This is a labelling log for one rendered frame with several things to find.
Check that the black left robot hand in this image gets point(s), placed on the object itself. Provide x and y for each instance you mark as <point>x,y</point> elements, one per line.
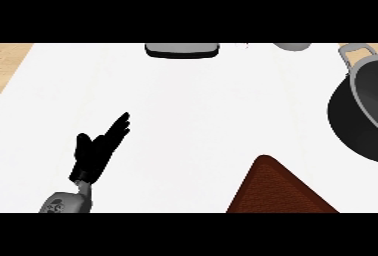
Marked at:
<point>95,150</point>

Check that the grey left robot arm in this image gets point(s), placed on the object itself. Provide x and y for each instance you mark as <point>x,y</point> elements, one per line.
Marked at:
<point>68,200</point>

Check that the black pot with grey rim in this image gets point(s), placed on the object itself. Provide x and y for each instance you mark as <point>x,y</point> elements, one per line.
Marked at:
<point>355,113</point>

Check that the grey and black appliance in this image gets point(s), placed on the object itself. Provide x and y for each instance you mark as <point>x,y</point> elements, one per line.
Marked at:
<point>182,50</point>

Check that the grey rounded object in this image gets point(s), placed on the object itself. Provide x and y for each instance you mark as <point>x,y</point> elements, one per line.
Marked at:
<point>292,46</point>

